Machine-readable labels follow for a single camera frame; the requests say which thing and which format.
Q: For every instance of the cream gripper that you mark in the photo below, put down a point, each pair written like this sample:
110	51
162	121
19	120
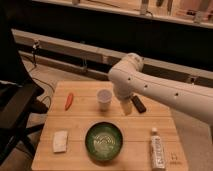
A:
126	106

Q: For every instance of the white folded cloth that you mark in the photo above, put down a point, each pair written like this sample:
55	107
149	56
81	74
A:
60	141

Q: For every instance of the black office chair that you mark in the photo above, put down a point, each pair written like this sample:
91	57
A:
14	118

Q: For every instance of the white plastic cup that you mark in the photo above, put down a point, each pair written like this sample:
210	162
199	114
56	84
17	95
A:
104	97

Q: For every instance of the clear plastic bottle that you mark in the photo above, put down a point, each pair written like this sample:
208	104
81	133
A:
157	152

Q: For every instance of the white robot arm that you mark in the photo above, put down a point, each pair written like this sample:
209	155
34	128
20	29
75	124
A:
191	99

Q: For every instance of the green ceramic bowl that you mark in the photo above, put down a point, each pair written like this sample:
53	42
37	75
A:
103	141

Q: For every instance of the orange red pepper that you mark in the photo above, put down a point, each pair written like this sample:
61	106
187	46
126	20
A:
69	101

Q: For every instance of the black rectangular remote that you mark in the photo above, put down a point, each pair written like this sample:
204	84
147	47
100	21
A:
138	104

